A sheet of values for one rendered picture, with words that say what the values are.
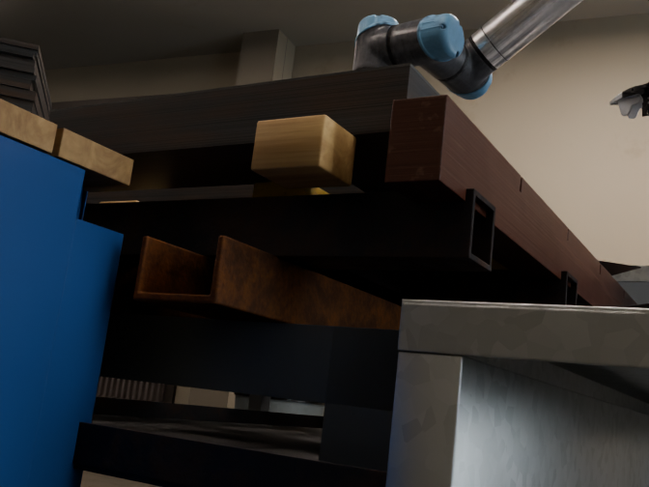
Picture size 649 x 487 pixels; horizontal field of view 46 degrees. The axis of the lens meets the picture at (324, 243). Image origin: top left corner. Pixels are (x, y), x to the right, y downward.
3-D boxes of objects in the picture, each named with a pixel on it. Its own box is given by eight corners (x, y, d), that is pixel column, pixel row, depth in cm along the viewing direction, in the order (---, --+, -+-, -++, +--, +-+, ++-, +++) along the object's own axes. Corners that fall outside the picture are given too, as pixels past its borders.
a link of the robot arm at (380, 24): (388, 6, 130) (348, 17, 136) (381, 67, 128) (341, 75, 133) (412, 27, 136) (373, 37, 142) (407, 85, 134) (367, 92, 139)
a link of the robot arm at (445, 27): (477, 32, 132) (422, 44, 139) (445, 1, 123) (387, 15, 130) (473, 74, 130) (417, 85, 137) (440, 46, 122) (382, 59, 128)
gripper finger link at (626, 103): (605, 119, 194) (639, 110, 187) (604, 96, 195) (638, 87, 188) (610, 121, 196) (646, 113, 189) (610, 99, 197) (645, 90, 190)
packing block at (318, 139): (248, 170, 57) (256, 120, 57) (285, 189, 61) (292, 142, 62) (319, 165, 54) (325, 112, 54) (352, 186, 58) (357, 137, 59)
